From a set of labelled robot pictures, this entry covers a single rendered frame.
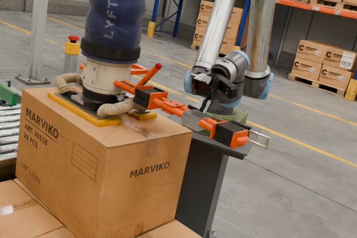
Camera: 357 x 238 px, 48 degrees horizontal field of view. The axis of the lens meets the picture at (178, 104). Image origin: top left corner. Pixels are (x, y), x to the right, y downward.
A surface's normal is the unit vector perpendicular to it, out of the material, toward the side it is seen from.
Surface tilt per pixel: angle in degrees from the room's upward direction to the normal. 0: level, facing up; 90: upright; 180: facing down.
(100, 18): 73
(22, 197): 0
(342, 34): 90
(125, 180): 90
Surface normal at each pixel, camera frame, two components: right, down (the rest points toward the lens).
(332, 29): -0.63, 0.10
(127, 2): 0.49, -0.02
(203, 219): -0.33, 0.21
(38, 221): 0.18, -0.94
